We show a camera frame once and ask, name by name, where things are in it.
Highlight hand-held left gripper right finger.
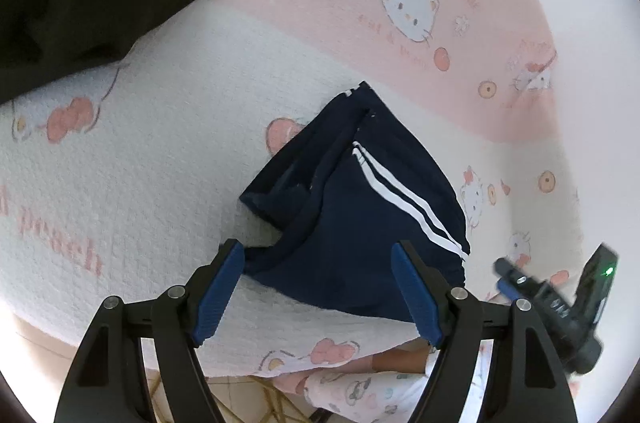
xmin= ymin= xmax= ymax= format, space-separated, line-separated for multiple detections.
xmin=391 ymin=240 xmax=579 ymax=423

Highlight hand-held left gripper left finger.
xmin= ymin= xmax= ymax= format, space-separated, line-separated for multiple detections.
xmin=54 ymin=239 xmax=246 ymax=423

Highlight navy shorts with white stripes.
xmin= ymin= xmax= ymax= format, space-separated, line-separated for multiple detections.
xmin=238 ymin=82 xmax=472 ymax=323

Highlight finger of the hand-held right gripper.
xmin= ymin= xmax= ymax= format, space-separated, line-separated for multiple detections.
xmin=493 ymin=256 xmax=547 ymax=304

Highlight pink cartoon cat printed blanket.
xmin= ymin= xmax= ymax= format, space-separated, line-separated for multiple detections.
xmin=0 ymin=0 xmax=623 ymax=399

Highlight person's printed pajama pants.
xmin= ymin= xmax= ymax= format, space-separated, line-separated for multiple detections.
xmin=272 ymin=345 xmax=437 ymax=423

